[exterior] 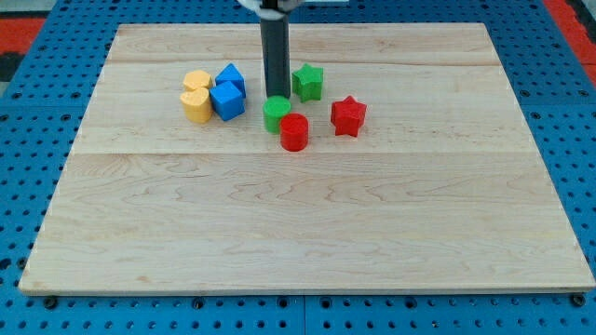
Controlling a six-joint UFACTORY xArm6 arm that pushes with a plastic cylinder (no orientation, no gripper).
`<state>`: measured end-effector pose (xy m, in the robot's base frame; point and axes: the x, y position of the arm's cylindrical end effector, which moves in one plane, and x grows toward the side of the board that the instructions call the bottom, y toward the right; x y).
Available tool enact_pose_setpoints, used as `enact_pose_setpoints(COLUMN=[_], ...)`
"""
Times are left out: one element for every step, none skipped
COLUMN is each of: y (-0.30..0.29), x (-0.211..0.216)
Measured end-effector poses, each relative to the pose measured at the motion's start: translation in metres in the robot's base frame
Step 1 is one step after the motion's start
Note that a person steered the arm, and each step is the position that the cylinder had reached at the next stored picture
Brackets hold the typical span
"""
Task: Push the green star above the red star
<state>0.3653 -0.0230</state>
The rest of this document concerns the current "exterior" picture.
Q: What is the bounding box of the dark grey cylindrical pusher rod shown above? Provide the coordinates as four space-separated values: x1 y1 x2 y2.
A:
260 16 291 98

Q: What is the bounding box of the green star block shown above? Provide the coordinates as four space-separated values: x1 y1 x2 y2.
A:
291 63 324 102

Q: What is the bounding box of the blue cube block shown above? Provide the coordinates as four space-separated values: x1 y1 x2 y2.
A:
210 81 245 121

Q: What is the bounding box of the yellow hexagon block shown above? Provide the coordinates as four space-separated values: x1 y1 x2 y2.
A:
183 70 213 91

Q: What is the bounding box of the green cylinder block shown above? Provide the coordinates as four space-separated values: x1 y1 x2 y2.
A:
263 96 291 134

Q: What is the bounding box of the light wooden board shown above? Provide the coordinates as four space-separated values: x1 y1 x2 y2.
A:
19 23 595 296

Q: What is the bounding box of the yellow heart block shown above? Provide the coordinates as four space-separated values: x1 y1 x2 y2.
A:
180 87 213 124

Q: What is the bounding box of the red cylinder block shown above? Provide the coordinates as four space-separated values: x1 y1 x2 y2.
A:
279 113 309 152

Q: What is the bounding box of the red star block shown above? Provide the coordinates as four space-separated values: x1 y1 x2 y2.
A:
331 96 367 138

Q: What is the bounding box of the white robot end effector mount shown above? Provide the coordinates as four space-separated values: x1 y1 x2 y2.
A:
237 0 303 20

